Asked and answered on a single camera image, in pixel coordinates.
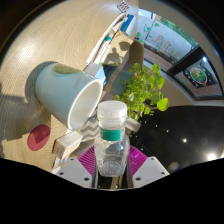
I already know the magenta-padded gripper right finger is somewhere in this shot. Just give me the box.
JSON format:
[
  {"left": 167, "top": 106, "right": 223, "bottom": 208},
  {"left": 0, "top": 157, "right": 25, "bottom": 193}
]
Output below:
[{"left": 126, "top": 145, "right": 170, "bottom": 189}]

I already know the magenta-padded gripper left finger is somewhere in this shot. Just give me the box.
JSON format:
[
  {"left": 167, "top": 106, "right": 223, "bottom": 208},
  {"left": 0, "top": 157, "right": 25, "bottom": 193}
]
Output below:
[{"left": 55, "top": 146, "right": 100, "bottom": 189}]

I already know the clear plastic bottle white cap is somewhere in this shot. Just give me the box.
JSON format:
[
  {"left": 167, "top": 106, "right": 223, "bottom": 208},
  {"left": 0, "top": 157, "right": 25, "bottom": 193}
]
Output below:
[{"left": 93, "top": 100, "right": 131, "bottom": 178}]

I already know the grey white chevron cushion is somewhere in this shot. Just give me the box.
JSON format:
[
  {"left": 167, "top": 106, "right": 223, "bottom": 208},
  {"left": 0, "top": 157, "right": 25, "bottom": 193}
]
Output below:
[{"left": 79, "top": 118, "right": 101, "bottom": 143}]

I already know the flat round red coaster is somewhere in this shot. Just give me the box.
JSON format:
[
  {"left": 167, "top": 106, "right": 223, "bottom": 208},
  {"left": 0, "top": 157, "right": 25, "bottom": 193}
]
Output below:
[{"left": 26, "top": 124, "right": 52, "bottom": 152}]

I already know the group of ceiling lights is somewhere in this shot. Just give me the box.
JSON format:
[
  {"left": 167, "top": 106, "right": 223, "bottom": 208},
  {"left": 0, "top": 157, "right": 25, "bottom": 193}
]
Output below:
[{"left": 179, "top": 136, "right": 221, "bottom": 161}]

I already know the pale ceramic mug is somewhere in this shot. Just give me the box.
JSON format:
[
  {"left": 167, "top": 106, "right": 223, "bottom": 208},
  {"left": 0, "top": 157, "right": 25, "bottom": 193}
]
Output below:
[{"left": 34, "top": 61, "right": 104, "bottom": 132}]

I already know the green potted plant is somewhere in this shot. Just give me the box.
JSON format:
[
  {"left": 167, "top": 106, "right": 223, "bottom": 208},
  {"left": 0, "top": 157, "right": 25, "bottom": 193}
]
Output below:
[{"left": 103, "top": 62, "right": 170, "bottom": 123}]

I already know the light blue small carton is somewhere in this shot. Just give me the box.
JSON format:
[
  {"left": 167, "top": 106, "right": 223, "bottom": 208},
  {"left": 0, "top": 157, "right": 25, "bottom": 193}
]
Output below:
[{"left": 83, "top": 63, "right": 108, "bottom": 84}]

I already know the framed colourful poster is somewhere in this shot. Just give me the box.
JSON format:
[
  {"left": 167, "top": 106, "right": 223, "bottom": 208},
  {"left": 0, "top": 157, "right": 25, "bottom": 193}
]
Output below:
[{"left": 174, "top": 54, "right": 224, "bottom": 99}]

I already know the long white tube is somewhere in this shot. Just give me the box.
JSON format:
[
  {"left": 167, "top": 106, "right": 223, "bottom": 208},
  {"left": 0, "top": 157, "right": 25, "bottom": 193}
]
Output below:
[{"left": 85, "top": 14, "right": 126, "bottom": 66}]

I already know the blue and white flat box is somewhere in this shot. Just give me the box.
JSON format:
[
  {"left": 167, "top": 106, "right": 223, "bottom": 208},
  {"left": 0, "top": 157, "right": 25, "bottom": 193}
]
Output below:
[{"left": 120, "top": 13, "right": 138, "bottom": 37}]

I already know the silver pill blister pack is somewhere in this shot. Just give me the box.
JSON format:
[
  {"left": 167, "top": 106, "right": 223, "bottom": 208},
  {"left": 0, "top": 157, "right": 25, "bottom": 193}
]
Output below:
[{"left": 116, "top": 0, "right": 131, "bottom": 14}]

